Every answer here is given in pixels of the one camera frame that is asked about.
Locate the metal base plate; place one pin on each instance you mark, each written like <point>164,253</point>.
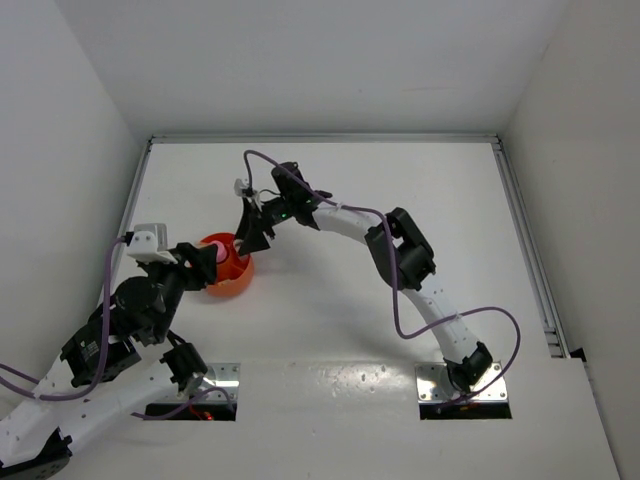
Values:
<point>221,384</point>
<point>434,385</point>

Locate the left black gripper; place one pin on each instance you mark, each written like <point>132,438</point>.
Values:
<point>205,270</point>

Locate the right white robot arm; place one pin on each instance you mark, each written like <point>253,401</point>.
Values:
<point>403,257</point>

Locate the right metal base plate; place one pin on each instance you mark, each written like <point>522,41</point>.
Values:
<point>434,385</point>

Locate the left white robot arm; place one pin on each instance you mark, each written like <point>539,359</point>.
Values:
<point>125,357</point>

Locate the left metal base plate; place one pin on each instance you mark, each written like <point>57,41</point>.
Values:
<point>221,384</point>

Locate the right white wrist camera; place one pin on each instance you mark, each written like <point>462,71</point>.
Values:
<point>243,190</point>

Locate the aluminium frame rail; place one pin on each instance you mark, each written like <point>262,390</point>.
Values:
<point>327,389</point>

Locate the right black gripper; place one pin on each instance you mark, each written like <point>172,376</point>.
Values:
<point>254,224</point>

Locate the pink capped glue bottle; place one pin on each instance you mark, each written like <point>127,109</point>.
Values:
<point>221,251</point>

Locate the orange round organizer container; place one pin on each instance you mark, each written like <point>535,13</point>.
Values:
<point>235,274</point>

